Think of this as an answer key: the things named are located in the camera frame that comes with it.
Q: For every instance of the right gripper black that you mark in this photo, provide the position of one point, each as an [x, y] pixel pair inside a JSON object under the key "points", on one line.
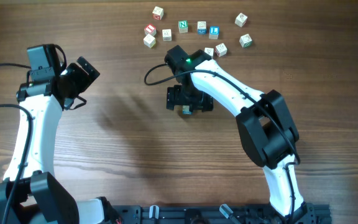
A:
{"points": [[174, 99]]}

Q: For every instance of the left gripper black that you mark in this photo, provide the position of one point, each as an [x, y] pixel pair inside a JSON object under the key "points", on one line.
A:
{"points": [[85, 79]]}

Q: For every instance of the wooden block blue side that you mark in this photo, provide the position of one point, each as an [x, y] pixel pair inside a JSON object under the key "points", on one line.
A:
{"points": [[186, 110]]}

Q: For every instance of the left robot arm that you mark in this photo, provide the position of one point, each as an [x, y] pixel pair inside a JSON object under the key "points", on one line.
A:
{"points": [[29, 191]]}

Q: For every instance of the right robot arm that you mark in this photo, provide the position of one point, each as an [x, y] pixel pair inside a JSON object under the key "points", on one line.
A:
{"points": [[267, 131]]}

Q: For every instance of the wooden block soccer ball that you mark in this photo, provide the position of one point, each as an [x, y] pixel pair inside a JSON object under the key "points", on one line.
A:
{"points": [[209, 51]]}

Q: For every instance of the wooden block picture top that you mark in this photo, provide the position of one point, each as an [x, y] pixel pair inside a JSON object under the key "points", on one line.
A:
{"points": [[167, 35]]}

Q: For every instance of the plain wooden block yellow side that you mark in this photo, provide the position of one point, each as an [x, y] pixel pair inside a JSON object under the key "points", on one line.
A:
{"points": [[149, 40]]}

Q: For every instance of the green N letter block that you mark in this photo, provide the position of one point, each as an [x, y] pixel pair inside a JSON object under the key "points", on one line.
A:
{"points": [[183, 26]]}

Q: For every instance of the wooden block Z side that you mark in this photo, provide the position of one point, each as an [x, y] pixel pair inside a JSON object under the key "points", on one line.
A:
{"points": [[221, 50]]}

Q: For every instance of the wooden block blue front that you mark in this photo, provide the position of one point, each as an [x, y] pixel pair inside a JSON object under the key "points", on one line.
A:
{"points": [[201, 27]]}

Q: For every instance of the red L letter block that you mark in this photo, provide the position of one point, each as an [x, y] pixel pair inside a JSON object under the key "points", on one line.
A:
{"points": [[150, 29]]}

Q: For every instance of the blue L letter block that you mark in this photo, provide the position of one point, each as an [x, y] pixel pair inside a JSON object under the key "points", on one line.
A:
{"points": [[214, 32]]}

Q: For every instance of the wooden block top left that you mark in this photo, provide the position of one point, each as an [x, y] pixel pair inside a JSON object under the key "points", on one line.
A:
{"points": [[157, 13]]}

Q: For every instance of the wooden block green side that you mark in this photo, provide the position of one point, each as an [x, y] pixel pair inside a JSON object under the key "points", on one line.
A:
{"points": [[245, 41]]}

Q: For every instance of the wooden block far right top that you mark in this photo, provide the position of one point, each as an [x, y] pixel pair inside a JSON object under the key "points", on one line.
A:
{"points": [[241, 19]]}

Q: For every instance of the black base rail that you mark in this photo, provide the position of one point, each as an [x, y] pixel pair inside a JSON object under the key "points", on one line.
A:
{"points": [[224, 214]]}

